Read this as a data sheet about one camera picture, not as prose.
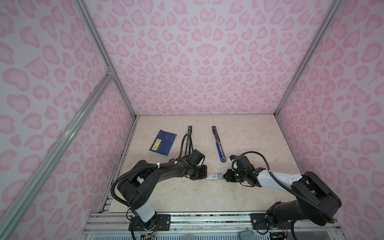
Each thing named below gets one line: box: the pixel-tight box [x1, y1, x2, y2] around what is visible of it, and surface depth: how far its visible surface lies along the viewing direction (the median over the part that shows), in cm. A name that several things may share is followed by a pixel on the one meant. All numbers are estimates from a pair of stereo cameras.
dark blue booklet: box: [149, 129, 177, 157], surface depth 105 cm
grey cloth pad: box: [239, 230, 256, 240], surface depth 69 cm
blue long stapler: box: [212, 126, 227, 163], surface depth 103 cm
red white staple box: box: [205, 172, 218, 181], surface depth 89 cm
